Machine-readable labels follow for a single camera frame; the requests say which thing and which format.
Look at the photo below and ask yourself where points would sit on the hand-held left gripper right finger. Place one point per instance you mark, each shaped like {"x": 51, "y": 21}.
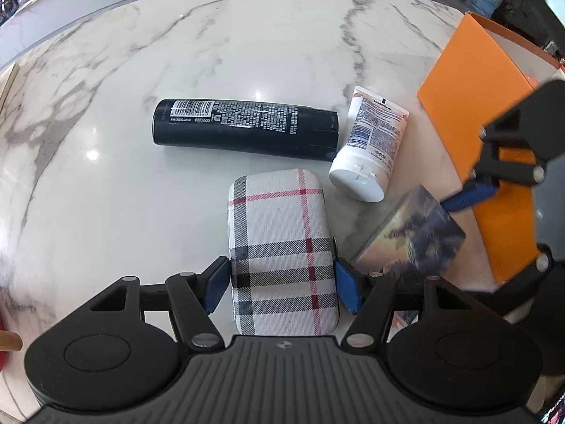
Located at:
{"x": 346, "y": 285}

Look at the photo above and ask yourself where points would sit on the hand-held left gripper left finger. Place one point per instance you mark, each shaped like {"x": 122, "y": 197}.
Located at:
{"x": 218, "y": 285}

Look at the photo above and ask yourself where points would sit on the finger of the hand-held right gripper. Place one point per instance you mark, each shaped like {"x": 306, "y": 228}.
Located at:
{"x": 529, "y": 285}
{"x": 472, "y": 196}

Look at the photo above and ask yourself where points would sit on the printed brown card box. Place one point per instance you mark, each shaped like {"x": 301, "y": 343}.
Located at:
{"x": 419, "y": 234}

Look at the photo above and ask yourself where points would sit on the plaid fabric case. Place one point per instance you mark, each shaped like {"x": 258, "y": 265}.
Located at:
{"x": 282, "y": 238}

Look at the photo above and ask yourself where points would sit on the orange cardboard box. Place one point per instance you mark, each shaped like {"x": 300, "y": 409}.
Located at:
{"x": 468, "y": 79}

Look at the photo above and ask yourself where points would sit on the white lotion tube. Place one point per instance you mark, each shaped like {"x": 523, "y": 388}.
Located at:
{"x": 370, "y": 141}

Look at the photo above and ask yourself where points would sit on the dark blue bottle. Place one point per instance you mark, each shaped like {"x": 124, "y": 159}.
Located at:
{"x": 247, "y": 128}

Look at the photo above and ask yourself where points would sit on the light wooden stick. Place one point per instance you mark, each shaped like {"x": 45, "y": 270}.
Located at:
{"x": 11, "y": 341}

